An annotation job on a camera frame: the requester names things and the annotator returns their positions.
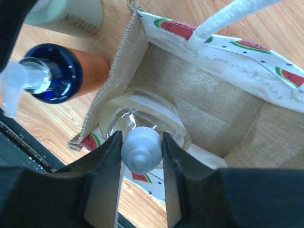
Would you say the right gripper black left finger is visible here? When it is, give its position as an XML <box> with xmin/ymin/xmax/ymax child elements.
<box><xmin>0</xmin><ymin>131</ymin><xmax>123</xmax><ymax>228</ymax></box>

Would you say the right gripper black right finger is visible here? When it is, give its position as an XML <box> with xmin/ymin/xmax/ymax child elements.
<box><xmin>162</xmin><ymin>133</ymin><xmax>304</xmax><ymax>228</ymax></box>

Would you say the white cap clear bottle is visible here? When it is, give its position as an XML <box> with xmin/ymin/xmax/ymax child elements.
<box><xmin>99</xmin><ymin>88</ymin><xmax>191</xmax><ymax>174</ymax></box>

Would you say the large cream lid bottle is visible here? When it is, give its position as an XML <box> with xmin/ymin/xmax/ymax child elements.
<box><xmin>24</xmin><ymin>0</ymin><xmax>103</xmax><ymax>38</ymax></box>

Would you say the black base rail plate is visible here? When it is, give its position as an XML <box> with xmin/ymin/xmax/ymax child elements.
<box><xmin>0</xmin><ymin>110</ymin><xmax>65</xmax><ymax>173</ymax></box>

